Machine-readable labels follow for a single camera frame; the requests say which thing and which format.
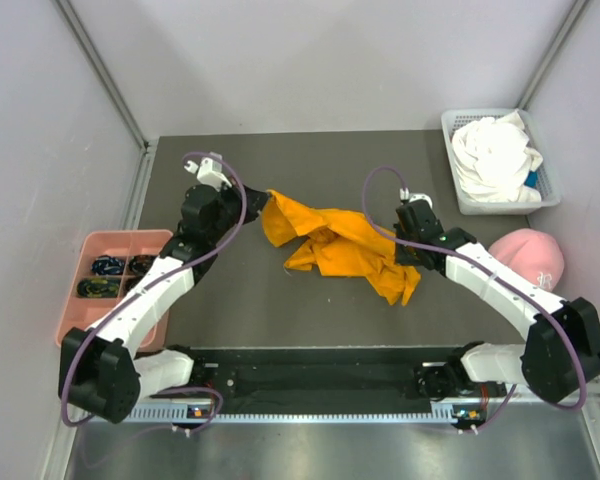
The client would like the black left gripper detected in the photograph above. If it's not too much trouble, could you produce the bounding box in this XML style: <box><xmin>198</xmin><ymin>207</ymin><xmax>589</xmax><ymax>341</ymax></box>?
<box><xmin>207</xmin><ymin>176</ymin><xmax>271</xmax><ymax>244</ymax></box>

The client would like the orange t shirt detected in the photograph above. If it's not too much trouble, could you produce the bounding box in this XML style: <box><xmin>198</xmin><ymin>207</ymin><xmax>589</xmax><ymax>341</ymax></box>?
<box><xmin>261</xmin><ymin>190</ymin><xmax>421</xmax><ymax>306</ymax></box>

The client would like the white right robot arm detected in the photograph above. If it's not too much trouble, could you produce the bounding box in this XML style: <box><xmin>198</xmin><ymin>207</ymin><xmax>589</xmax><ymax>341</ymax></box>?
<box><xmin>394</xmin><ymin>199</ymin><xmax>600</xmax><ymax>404</ymax></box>

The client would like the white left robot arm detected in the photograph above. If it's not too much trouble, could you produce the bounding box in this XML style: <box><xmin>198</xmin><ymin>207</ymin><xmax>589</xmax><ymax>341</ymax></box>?
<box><xmin>58</xmin><ymin>185</ymin><xmax>270</xmax><ymax>426</ymax></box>

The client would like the white crumpled t shirt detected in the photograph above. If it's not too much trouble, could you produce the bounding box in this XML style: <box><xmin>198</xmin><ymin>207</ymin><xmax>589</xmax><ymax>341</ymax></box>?
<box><xmin>451</xmin><ymin>110</ymin><xmax>544</xmax><ymax>203</ymax></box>

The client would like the blue item in basket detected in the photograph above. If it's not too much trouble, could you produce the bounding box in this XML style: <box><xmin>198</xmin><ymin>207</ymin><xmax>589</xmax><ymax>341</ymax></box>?
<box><xmin>524</xmin><ymin>171</ymin><xmax>538</xmax><ymax>189</ymax></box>

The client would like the pink baseball cap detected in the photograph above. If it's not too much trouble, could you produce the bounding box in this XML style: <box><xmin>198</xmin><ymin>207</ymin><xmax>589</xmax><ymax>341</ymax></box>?
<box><xmin>488</xmin><ymin>228</ymin><xmax>565</xmax><ymax>292</ymax></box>

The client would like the dark rolled sock upper right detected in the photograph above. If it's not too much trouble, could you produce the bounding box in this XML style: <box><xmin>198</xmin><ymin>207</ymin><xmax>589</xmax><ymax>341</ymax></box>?
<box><xmin>127</xmin><ymin>254</ymin><xmax>156</xmax><ymax>276</ymax></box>

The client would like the dark rolled sock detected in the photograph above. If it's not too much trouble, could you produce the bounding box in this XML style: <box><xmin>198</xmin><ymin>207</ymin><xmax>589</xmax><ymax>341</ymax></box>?
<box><xmin>91</xmin><ymin>255</ymin><xmax>126</xmax><ymax>276</ymax></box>
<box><xmin>127</xmin><ymin>254</ymin><xmax>156</xmax><ymax>276</ymax></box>

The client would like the white plastic basket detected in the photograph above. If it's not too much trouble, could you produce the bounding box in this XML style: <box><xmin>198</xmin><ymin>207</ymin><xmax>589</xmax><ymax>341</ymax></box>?
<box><xmin>441</xmin><ymin>108</ymin><xmax>560</xmax><ymax>215</ymax></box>

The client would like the dark rolled sock upper left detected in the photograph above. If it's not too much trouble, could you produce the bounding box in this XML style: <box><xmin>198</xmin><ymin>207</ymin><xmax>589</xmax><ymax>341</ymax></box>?
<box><xmin>91</xmin><ymin>255</ymin><xmax>126</xmax><ymax>276</ymax></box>

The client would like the yellow patterned rolled sock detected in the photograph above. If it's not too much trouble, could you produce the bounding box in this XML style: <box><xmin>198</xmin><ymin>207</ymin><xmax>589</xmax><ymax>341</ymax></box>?
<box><xmin>76</xmin><ymin>277</ymin><xmax>121</xmax><ymax>299</ymax></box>

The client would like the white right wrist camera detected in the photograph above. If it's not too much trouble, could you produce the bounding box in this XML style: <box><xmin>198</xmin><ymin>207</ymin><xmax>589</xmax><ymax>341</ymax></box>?
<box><xmin>399</xmin><ymin>188</ymin><xmax>433</xmax><ymax>208</ymax></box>

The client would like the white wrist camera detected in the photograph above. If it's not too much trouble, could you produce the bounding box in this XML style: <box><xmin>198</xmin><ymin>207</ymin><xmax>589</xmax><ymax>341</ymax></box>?
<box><xmin>399</xmin><ymin>188</ymin><xmax>433</xmax><ymax>208</ymax></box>
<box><xmin>184</xmin><ymin>156</ymin><xmax>232</xmax><ymax>191</ymax></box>

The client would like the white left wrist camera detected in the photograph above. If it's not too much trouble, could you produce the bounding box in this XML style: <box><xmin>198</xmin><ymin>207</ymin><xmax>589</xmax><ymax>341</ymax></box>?
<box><xmin>184</xmin><ymin>156</ymin><xmax>232</xmax><ymax>191</ymax></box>

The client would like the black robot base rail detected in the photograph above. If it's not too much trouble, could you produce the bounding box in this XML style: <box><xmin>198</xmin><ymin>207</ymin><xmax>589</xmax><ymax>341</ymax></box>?
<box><xmin>167</xmin><ymin>344</ymin><xmax>486</xmax><ymax>416</ymax></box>

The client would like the slotted grey cable duct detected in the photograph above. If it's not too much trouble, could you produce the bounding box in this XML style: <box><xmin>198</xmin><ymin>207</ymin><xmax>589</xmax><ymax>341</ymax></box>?
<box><xmin>87</xmin><ymin>401</ymin><xmax>481</xmax><ymax>426</ymax></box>

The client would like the aluminium frame post left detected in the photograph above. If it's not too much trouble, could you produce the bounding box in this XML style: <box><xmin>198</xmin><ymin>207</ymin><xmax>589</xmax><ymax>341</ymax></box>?
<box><xmin>51</xmin><ymin>0</ymin><xmax>149</xmax><ymax>150</ymax></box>

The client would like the aluminium frame post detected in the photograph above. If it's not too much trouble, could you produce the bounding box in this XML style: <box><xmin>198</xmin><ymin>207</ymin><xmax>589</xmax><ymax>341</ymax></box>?
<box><xmin>51</xmin><ymin>0</ymin><xmax>149</xmax><ymax>150</ymax></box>
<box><xmin>516</xmin><ymin>0</ymin><xmax>592</xmax><ymax>110</ymax></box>

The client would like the aluminium frame post right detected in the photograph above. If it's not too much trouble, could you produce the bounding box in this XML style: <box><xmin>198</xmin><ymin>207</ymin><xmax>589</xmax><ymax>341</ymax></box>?
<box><xmin>516</xmin><ymin>0</ymin><xmax>592</xmax><ymax>110</ymax></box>

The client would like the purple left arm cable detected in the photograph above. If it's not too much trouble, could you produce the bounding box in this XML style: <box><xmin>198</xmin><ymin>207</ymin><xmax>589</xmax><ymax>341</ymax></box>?
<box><xmin>59</xmin><ymin>151</ymin><xmax>248</xmax><ymax>439</ymax></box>

